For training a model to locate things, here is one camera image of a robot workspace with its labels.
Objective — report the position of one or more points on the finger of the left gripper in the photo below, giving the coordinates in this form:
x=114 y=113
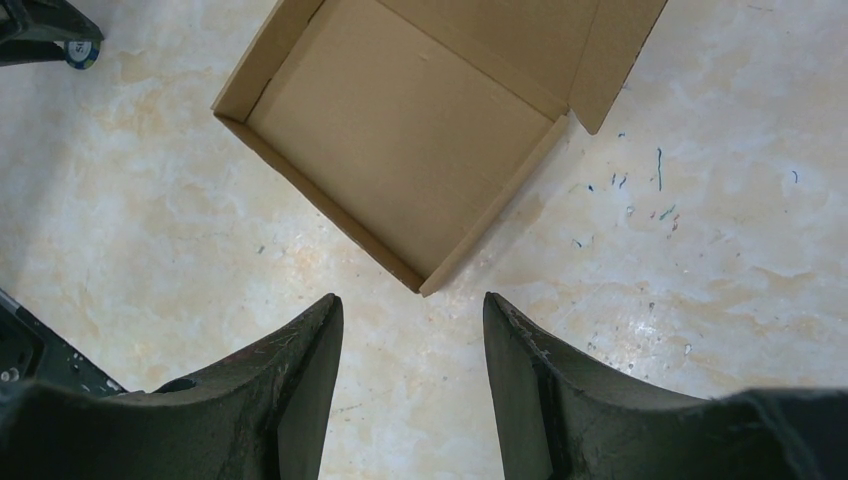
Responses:
x=47 y=31

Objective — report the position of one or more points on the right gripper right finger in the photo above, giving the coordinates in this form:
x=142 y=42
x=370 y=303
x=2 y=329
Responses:
x=561 y=414

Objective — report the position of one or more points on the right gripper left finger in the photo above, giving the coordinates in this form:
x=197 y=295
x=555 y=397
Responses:
x=261 y=412

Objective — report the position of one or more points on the brown cardboard box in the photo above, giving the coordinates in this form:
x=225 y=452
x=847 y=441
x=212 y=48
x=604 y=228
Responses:
x=412 y=124

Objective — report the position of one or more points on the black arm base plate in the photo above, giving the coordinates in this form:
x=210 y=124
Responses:
x=31 y=350

